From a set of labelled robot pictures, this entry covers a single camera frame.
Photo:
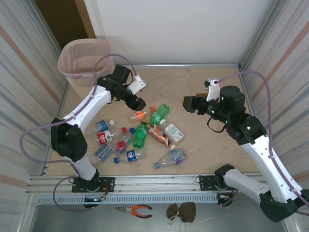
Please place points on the clear bottle green-white label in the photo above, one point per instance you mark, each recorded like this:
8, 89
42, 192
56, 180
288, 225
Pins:
175, 134

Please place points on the aluminium back bar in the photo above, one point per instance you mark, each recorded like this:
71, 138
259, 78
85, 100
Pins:
169, 65

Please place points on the clear bottle colourful label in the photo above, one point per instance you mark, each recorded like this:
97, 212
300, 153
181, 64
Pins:
177, 155

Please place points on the tall green soda bottle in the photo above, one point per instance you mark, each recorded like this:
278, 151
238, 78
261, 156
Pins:
140, 137

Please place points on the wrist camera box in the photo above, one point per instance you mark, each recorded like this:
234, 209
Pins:
213, 91
137, 85

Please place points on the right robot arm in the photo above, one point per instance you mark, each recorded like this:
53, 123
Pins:
265, 157

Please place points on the brown chocolate drink bottle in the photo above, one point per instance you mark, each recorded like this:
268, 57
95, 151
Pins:
158, 133

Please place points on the grey metal shelf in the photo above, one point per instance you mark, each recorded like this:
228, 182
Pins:
96, 222

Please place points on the blue label water bottle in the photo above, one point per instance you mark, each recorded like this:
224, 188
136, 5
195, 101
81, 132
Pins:
103, 152

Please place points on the green plastic bottle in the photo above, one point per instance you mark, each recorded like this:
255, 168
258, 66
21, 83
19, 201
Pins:
159, 114

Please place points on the blue label bottle white cap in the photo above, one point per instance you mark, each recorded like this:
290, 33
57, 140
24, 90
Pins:
101, 125

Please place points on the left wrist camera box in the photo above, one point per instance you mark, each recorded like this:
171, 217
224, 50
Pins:
137, 85

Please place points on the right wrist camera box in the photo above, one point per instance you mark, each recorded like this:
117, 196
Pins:
213, 91

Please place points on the long Pepsi bottle blue cap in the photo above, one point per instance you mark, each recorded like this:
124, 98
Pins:
131, 155

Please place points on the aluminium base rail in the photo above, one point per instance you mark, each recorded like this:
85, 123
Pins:
157, 183

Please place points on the beige mesh waste bin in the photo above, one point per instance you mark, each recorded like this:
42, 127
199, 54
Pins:
79, 58

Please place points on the brown door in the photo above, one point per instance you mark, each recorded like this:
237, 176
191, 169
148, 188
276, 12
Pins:
60, 19

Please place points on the red label bottle blue cap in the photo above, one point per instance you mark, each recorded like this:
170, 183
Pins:
122, 145

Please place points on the orange label bottle orange cap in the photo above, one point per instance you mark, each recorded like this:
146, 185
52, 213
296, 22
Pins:
139, 115

